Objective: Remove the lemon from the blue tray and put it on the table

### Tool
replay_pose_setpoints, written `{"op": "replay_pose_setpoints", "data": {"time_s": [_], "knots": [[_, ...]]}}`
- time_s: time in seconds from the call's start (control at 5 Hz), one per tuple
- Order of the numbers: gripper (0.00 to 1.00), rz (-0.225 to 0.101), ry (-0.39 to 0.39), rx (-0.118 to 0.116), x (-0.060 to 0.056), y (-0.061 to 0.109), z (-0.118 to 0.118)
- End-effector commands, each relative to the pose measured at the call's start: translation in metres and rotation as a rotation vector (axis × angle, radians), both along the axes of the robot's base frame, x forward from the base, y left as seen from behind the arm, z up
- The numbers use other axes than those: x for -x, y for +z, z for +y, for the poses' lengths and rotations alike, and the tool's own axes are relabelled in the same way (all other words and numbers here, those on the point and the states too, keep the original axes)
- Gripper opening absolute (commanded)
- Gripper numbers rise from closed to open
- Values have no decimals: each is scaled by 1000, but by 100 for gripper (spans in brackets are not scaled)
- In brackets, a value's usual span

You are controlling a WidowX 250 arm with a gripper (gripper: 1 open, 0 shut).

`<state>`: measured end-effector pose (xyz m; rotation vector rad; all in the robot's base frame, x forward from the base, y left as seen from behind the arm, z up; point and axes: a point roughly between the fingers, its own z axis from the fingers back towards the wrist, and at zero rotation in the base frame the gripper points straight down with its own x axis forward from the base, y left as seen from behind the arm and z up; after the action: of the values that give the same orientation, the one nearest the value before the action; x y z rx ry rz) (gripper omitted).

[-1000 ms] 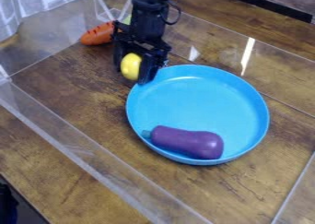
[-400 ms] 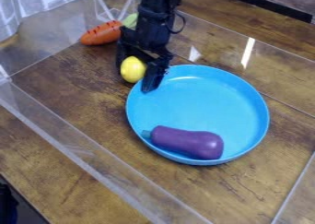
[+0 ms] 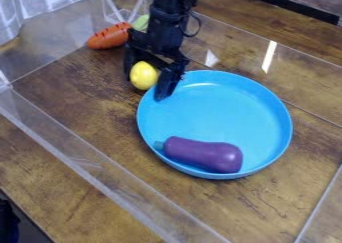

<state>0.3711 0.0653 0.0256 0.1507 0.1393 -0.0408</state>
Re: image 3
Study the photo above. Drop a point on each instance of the blue round plastic tray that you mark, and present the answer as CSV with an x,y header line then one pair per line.
x,y
218,107

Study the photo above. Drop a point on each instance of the dark wooden baseboard strip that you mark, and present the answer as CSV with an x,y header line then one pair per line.
x,y
305,10

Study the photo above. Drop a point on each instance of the orange toy carrot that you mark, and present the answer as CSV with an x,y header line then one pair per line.
x,y
114,35

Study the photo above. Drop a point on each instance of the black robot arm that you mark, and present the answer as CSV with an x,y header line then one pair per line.
x,y
178,6

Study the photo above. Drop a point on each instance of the clear acrylic enclosure wall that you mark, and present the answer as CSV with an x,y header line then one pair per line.
x,y
76,167

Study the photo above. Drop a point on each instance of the purple toy eggplant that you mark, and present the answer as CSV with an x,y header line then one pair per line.
x,y
219,157

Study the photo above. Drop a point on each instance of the yellow toy lemon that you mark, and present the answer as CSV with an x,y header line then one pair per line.
x,y
143,75

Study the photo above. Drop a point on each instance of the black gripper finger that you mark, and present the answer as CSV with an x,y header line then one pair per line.
x,y
169,79
134,55

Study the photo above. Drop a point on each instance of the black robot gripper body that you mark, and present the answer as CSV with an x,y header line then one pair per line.
x,y
161,41

